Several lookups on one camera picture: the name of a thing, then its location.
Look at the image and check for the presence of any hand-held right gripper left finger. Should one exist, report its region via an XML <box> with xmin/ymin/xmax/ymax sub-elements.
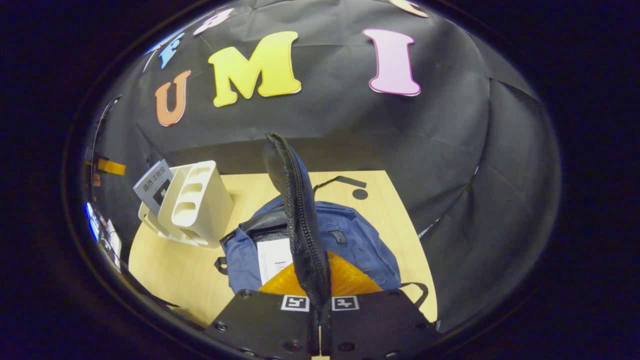
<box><xmin>204</xmin><ymin>263</ymin><xmax>322</xmax><ymax>360</ymax></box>

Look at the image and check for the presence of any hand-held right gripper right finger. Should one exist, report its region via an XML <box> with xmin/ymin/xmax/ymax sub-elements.
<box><xmin>320</xmin><ymin>250</ymin><xmax>442</xmax><ymax>360</ymax></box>

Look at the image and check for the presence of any thick grey cover book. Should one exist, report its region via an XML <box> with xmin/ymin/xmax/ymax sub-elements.
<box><xmin>132</xmin><ymin>159</ymin><xmax>174</xmax><ymax>217</ymax></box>

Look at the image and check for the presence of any thin white cover book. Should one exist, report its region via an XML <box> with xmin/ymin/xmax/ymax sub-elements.
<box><xmin>256</xmin><ymin>238</ymin><xmax>294</xmax><ymax>287</ymax></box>

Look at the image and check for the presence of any blue schoolbag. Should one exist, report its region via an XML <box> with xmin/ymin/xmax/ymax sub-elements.
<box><xmin>214</xmin><ymin>131</ymin><xmax>432</xmax><ymax>313</ymax></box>

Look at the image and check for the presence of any white bookshelf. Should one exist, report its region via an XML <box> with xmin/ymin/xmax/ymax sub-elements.
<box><xmin>137</xmin><ymin>160</ymin><xmax>236</xmax><ymax>249</ymax></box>

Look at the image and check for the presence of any cluttered white side table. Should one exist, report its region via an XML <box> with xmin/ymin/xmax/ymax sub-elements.
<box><xmin>84</xmin><ymin>201</ymin><xmax>124</xmax><ymax>273</ymax></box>

